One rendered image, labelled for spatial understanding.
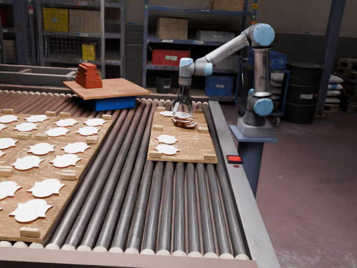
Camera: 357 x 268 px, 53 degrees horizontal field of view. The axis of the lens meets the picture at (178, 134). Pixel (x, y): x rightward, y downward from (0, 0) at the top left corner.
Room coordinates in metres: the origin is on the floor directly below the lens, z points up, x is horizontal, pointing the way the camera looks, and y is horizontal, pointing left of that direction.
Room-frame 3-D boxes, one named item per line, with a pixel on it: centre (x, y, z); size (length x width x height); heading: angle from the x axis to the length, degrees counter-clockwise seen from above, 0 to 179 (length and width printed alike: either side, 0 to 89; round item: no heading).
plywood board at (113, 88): (2.64, 0.57, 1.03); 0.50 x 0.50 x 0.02; 34
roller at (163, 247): (1.86, 0.04, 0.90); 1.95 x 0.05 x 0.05; 1
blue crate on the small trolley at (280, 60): (5.41, -1.24, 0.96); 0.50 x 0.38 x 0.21; 20
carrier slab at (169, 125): (2.25, 0.00, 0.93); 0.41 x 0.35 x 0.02; 2
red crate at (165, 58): (6.40, 0.23, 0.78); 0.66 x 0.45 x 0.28; 96
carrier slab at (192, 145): (1.83, -0.02, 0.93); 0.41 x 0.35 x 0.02; 2
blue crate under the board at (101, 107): (2.58, 0.54, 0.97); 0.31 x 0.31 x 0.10; 34
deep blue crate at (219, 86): (6.51, -0.68, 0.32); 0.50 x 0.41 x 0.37; 92
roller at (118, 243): (1.86, 0.19, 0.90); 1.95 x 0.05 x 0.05; 1
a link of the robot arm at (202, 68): (2.16, -0.12, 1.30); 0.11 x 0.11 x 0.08; 3
